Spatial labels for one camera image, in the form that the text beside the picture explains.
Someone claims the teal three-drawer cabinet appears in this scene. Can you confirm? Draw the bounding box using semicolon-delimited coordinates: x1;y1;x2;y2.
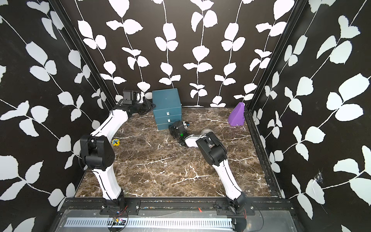
152;88;182;131

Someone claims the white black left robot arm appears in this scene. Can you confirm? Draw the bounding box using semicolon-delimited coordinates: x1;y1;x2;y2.
79;98;156;209

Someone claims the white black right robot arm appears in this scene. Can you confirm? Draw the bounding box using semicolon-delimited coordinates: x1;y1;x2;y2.
169;121;247;215

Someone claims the clear tape roll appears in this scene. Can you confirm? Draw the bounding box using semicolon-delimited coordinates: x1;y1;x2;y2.
201;128;214;135

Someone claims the small yellow blue ball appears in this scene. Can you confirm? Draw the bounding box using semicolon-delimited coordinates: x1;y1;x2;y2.
112;138;120;147

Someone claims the purple wedge-shaped object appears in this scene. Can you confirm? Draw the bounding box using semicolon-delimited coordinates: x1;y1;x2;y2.
228;102;245;127

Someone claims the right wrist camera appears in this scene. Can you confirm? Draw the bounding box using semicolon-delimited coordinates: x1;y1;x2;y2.
183;121;190;128

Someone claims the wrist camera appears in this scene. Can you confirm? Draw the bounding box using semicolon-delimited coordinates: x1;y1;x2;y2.
122;90;142;105
183;121;190;128

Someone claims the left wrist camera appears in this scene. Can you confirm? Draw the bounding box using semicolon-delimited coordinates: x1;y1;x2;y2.
122;90;142;105

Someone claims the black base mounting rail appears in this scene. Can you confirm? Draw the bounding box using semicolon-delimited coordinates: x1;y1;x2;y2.
60;197;295;217

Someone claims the white perforated rail strip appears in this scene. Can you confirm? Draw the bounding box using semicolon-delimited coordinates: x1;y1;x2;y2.
63;217;234;229

